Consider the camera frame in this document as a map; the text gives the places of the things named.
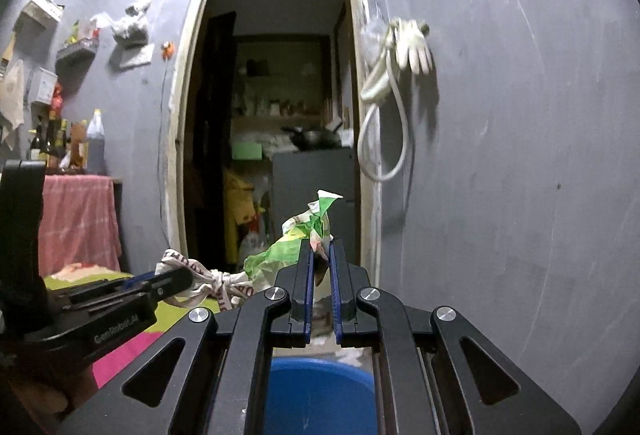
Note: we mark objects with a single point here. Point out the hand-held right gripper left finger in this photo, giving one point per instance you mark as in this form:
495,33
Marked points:
306,295

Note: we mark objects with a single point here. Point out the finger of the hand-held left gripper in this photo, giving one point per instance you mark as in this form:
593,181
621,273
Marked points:
140,281
170,287

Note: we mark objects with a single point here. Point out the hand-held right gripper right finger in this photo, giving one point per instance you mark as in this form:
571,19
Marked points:
337,295

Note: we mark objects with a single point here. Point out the green white plastic wrapper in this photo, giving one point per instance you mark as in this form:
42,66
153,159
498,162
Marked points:
280,255

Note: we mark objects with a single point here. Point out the white red printed wrapper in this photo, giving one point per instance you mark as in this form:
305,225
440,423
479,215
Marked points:
225,287

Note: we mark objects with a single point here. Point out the blue plastic bucket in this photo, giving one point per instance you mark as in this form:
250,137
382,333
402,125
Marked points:
320,395

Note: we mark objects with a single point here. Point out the multicoloured blanket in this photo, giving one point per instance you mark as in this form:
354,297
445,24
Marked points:
167,321

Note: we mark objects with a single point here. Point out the pink checked cloth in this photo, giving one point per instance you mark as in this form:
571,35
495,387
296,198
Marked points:
80,220

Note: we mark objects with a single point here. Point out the white printed sack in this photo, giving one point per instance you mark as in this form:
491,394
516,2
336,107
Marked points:
252,250

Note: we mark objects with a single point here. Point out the dark glass bottle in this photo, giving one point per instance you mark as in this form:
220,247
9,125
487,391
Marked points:
37,142

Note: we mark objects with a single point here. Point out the yellow cap sauce bottle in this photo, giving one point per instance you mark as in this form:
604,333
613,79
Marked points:
63,140

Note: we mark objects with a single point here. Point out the brown cardboard box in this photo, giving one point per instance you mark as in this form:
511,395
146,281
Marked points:
78,147

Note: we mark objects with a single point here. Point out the yellow bag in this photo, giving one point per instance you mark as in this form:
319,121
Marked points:
237,210

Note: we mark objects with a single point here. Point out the large dark liquid jug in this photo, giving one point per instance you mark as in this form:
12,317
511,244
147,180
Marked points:
96,145

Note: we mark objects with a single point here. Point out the grey cabinet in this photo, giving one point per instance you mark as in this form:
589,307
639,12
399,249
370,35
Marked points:
310,175

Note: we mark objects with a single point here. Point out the beige hanging cloth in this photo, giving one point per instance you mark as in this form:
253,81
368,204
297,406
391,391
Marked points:
12,95

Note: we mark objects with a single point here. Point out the red snack packets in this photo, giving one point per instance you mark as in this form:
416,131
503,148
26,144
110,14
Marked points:
56,99

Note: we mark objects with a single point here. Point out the dark wooden door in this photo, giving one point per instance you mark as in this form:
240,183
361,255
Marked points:
212,140

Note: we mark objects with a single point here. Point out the green box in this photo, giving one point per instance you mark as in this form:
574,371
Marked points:
247,151

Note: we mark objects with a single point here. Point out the black pan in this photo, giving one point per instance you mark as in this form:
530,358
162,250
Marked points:
312,139

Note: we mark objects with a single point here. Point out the wooden shelf unit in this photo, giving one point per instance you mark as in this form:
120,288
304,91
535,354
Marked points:
280,80

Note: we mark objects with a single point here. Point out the white plastic bag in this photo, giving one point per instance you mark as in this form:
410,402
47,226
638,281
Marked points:
130,25

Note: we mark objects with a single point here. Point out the white gloves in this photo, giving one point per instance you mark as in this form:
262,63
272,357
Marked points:
415,50

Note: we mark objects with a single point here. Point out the clear plastic bag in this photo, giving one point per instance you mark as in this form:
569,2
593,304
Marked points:
372,40

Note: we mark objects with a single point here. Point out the white wall box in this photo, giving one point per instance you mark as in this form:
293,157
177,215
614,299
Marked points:
42,85

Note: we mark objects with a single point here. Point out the grey wall shelf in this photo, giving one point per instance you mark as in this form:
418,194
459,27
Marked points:
75,57

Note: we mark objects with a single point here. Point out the pale wooden door frame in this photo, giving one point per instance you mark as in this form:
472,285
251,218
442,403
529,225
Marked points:
182,90

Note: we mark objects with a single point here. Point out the white wall basket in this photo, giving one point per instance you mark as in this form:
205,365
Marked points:
42,10

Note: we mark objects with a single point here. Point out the orange wall socket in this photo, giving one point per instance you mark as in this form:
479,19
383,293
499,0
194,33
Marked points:
168,49

